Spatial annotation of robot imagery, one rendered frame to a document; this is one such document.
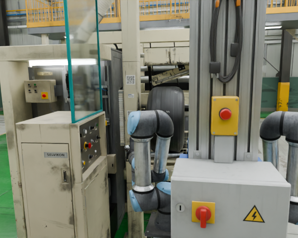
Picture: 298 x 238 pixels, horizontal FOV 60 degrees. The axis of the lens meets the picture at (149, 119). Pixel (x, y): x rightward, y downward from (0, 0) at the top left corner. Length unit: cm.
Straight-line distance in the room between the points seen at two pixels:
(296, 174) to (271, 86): 1036
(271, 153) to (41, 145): 130
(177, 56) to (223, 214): 171
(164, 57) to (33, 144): 130
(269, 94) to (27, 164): 1068
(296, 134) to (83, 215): 128
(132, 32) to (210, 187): 157
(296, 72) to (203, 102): 1110
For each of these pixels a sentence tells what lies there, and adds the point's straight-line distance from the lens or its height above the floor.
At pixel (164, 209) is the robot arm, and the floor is 83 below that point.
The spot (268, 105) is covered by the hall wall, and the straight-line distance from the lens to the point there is 1171.
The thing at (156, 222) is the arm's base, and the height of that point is 74.
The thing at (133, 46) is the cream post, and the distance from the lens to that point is 211.
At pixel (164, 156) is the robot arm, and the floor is 110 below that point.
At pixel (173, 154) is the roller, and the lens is 209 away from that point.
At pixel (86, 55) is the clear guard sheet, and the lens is 180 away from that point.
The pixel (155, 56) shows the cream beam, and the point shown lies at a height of 170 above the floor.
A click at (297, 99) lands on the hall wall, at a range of 1200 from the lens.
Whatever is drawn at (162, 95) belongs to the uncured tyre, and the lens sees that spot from 199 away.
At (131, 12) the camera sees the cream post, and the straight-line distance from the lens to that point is 216.
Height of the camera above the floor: 154
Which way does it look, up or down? 10 degrees down
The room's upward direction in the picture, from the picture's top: 1 degrees counter-clockwise
